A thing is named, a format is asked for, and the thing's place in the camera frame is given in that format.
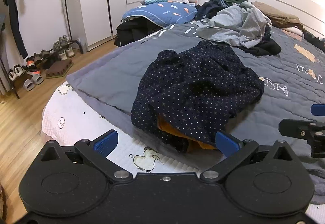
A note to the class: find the dark blue garment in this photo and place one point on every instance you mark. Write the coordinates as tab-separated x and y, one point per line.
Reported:
208	9

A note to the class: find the black garment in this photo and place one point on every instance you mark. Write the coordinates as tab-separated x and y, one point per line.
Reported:
266	48

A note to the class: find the light grey garment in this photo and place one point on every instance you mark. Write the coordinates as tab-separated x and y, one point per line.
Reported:
228	23

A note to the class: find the white printed bed sheet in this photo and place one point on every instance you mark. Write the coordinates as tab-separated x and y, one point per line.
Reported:
76	117

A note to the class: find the navy dotted garment orange lining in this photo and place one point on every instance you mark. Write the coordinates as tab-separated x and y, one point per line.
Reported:
198	86

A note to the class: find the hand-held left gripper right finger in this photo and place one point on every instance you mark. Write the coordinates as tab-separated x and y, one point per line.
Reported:
227	143

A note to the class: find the black metal shoe rack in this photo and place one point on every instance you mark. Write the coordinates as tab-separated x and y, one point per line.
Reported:
76	43

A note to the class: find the grey quilted blanket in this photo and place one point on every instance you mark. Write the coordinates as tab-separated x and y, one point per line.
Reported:
106	79

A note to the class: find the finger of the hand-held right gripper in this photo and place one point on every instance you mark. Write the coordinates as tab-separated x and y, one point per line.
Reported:
318	109
294	127

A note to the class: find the black clothing heap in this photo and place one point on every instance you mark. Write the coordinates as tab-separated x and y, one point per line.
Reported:
314	41

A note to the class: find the hanging dark trousers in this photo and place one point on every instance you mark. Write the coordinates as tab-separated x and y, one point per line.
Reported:
15	23

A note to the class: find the blue printed pillow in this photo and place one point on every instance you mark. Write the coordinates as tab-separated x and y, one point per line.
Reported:
162	11

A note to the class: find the brown hexagonal cushion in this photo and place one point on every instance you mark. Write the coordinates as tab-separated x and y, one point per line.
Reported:
59	67

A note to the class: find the brown folded blanket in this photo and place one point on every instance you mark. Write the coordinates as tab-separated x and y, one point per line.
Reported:
276	14

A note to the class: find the row of shoes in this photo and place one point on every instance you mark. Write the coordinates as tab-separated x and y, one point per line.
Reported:
63	47

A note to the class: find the black cloth heap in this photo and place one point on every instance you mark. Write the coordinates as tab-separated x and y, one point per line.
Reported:
132	33

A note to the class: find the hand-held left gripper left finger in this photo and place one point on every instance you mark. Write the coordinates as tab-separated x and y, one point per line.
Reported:
105	143

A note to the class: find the black clothes rack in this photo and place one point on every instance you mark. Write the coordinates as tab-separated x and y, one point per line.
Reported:
66	10

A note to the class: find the white pillow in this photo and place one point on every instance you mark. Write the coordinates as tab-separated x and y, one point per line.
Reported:
294	31

